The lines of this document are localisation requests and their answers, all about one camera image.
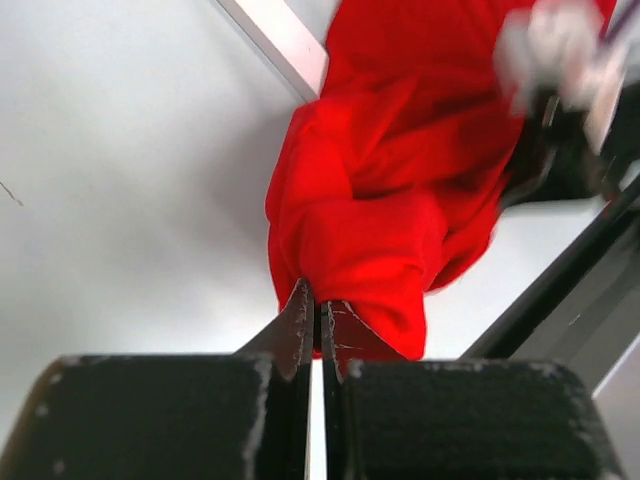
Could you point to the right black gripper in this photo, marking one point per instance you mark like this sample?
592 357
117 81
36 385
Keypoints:
553 161

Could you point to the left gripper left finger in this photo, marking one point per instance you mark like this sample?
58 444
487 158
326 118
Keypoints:
191 416

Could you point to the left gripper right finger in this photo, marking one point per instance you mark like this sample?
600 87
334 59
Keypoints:
390 418

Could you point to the red t shirt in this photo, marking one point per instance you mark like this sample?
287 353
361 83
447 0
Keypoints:
390 184

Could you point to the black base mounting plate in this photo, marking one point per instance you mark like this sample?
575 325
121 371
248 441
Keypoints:
583 310

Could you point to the silver white clothes rack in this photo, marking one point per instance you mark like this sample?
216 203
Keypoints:
285 41

